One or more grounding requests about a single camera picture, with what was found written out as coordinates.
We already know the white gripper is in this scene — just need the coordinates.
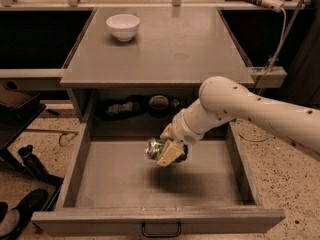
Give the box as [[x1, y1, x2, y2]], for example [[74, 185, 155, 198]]
[[157, 109, 203, 167]]

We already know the green soda can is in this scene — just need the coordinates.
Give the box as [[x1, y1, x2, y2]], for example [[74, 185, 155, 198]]
[[145, 137, 188, 163]]

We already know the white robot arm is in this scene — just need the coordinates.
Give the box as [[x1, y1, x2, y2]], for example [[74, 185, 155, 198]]
[[157, 76, 320, 167]]

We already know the open grey top drawer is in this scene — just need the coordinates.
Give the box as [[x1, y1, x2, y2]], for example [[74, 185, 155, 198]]
[[32, 123, 285, 237]]

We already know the dark round container under desk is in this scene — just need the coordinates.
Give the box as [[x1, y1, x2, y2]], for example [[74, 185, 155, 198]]
[[148, 95, 169, 118]]

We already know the black bag under desk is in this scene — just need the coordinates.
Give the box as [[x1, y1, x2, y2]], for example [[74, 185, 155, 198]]
[[95, 95, 148, 121]]

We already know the grey cabinet desk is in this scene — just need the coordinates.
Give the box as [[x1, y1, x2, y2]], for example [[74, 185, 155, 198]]
[[61, 6, 253, 140]]

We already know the white ceramic bowl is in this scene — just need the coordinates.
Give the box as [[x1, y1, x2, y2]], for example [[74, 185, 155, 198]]
[[106, 14, 140, 41]]

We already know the black chair base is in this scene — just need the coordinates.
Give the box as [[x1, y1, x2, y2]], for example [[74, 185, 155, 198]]
[[0, 82, 64, 212]]

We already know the black drawer handle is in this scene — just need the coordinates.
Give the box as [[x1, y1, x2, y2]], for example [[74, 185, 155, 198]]
[[141, 222, 182, 238]]

